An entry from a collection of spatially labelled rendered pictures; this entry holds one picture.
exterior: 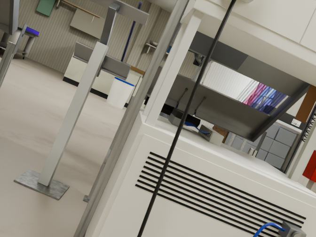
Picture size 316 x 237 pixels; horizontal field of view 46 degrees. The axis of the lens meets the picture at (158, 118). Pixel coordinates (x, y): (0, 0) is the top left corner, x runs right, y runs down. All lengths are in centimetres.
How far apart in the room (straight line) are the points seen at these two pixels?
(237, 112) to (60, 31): 980
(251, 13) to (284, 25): 11
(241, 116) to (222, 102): 15
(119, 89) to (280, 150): 365
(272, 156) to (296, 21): 719
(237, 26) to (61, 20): 1054
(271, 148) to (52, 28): 700
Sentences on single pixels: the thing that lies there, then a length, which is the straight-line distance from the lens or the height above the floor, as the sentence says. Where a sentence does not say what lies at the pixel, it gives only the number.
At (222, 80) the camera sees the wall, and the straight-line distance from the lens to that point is 1095.
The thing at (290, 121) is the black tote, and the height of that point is 100.
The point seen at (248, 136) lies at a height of 70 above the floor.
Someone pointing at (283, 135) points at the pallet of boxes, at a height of 90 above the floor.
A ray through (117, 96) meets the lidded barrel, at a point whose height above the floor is 22.
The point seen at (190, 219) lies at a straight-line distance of 125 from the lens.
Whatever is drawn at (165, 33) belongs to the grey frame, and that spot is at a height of 95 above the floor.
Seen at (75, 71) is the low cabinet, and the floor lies 32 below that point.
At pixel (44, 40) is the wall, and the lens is 1162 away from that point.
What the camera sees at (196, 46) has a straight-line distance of 178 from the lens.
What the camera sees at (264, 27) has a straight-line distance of 123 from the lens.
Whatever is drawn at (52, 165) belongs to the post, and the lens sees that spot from 211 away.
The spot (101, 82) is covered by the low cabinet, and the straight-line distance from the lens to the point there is 892.
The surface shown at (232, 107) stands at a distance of 208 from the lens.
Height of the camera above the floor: 74
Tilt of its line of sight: 4 degrees down
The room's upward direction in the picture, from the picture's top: 24 degrees clockwise
